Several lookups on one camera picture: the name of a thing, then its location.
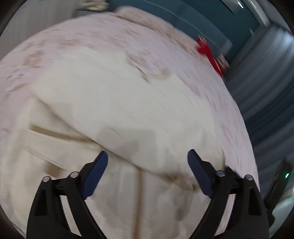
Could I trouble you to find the cream quilted zip jacket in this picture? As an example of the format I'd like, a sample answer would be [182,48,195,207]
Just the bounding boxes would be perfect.
[0,44,244,239]

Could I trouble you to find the grey curtain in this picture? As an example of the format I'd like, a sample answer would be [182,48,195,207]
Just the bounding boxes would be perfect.
[226,25,294,175]

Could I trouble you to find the small plush toys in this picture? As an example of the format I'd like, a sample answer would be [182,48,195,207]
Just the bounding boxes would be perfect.
[217,54,230,71]

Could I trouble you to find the red fabric item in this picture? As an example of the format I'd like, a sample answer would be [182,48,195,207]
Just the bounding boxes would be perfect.
[196,36,223,77]

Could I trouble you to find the pink butterfly bedspread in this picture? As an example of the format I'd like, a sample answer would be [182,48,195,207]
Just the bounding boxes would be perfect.
[1,13,259,238]

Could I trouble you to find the teal upholstered headboard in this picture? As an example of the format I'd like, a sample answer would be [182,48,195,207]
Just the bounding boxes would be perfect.
[109,1,260,62]

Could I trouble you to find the left pink floral pillow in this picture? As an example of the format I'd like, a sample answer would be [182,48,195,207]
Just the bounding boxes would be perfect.
[114,6,197,45]

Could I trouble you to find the pile of beige cloths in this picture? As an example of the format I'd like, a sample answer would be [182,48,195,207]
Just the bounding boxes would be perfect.
[79,0,109,12]

